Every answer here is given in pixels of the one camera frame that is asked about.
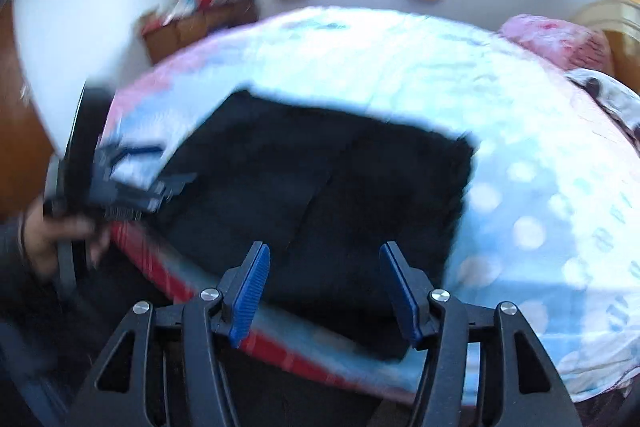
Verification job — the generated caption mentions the black pants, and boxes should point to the black pants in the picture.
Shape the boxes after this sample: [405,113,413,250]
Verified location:
[160,89,478,363]

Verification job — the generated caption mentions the pink pillow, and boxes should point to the pink pillow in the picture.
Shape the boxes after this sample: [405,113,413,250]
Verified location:
[497,14,613,72]

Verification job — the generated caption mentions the wooden door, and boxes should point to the wooden door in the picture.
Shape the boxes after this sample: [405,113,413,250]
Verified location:
[0,2,56,218]

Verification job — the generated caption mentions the white printed pillow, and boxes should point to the white printed pillow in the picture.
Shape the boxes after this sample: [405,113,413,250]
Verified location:
[565,68,640,148]

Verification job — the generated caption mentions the wooden headboard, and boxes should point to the wooden headboard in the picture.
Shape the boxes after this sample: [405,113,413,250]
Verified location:
[570,0,640,92]

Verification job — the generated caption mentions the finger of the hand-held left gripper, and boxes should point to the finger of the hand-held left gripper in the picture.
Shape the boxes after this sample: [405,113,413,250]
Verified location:
[145,172,198,208]
[100,142,166,168]

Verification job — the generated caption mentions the person's left hand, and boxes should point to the person's left hand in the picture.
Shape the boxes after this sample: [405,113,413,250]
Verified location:
[22,197,111,280]

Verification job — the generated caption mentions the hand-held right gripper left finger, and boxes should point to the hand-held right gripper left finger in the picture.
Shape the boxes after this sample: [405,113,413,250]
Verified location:
[67,241,272,427]

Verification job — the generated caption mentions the wooden desk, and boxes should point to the wooden desk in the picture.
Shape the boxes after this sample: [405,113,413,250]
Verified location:
[140,0,261,65]

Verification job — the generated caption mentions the bed with blue pink sheet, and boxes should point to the bed with blue pink sheet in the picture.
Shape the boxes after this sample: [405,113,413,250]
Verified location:
[100,6,640,408]

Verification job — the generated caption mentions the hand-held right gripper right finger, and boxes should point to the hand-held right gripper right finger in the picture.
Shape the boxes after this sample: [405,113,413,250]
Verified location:
[378,241,583,427]

